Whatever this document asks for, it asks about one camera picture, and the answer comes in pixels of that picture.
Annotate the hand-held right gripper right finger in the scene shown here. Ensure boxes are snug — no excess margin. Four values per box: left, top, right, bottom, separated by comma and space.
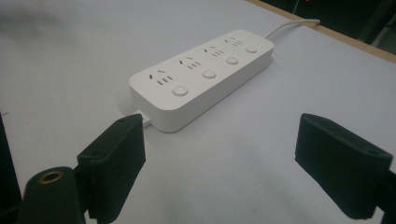
294, 113, 394, 220

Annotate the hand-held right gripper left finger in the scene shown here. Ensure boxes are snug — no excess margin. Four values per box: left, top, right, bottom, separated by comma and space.
77, 113, 147, 224

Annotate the white power strip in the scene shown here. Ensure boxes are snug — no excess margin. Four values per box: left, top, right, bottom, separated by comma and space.
129, 29, 276, 133

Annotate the small white plug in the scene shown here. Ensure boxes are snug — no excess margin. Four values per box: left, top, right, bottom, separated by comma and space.
135, 109, 153, 128

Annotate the dark object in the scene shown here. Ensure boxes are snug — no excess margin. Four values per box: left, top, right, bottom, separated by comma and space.
0, 111, 23, 224

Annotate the dark metal stand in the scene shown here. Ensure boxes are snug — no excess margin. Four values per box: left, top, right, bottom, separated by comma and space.
358, 0, 396, 45

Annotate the white power strip cable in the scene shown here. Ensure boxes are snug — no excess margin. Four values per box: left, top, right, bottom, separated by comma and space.
264, 19, 321, 40

